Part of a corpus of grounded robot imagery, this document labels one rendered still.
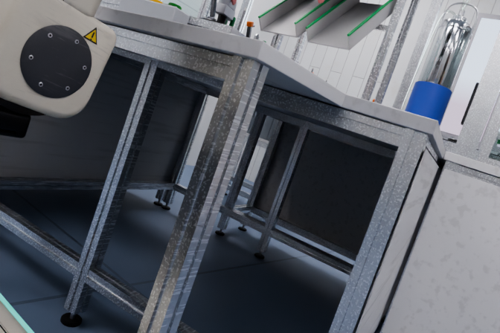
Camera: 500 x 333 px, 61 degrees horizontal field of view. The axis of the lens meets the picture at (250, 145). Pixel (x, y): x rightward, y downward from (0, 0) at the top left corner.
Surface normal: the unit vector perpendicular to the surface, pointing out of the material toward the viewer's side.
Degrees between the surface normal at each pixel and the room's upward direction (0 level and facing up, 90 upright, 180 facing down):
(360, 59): 90
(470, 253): 90
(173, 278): 90
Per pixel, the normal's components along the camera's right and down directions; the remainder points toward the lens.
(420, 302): -0.43, -0.09
